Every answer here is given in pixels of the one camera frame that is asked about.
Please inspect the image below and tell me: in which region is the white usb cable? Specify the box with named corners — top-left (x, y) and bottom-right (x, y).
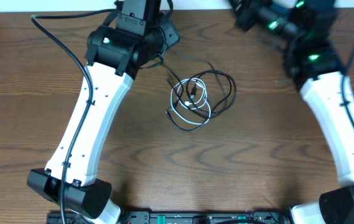
top-left (169, 77), bottom-right (212, 126)

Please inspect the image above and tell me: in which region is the black usb cable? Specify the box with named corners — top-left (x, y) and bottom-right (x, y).
top-left (165, 70), bottom-right (237, 132)

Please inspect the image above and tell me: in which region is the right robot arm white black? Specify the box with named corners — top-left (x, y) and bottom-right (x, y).
top-left (230, 0), bottom-right (354, 223)

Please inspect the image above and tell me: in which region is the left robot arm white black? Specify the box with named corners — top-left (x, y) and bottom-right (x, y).
top-left (27, 0), bottom-right (180, 223)

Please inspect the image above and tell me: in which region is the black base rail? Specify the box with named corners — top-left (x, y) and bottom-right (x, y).
top-left (45, 210), bottom-right (292, 224)

